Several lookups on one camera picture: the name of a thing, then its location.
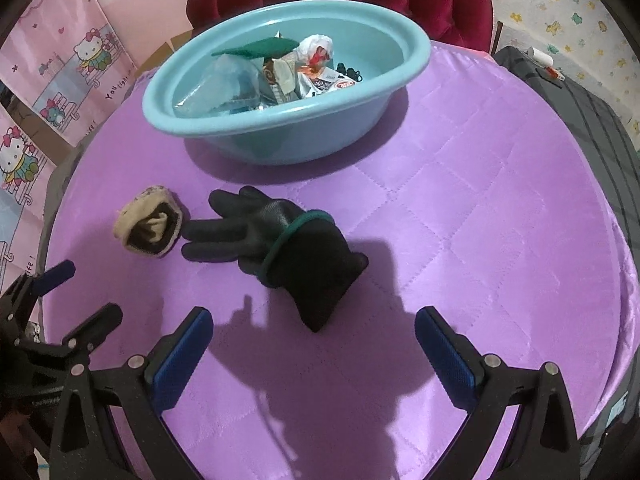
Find brown cardboard box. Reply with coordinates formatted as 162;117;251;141
135;32;196;73

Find cartoon cat wall poster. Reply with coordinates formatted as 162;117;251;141
0;0;138;311

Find purple quilted mat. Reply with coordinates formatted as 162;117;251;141
42;42;636;480

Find clear plastic bag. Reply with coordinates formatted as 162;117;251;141
174;54;266;118

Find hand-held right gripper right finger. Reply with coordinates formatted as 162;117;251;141
415;306;581;480

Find black claw hair clip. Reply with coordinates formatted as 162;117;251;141
334;61;364;82

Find green elastic band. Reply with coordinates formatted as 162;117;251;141
260;211;336;283

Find beige knitted sock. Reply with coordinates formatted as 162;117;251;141
112;186;185;260

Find light blue plastic basin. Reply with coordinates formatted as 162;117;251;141
142;0;432;167

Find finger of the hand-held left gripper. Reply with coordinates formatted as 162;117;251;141
0;260;77;341
15;303;123;396

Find dark grey suitcase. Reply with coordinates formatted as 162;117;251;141
492;45;640;461

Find silver foil wrapper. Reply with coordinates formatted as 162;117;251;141
297;67;358;101

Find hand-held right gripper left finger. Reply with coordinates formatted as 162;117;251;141
47;306;214;480

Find green cloth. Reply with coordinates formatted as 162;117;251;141
210;35;301;61

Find black work glove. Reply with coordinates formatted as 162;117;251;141
180;185;311;278

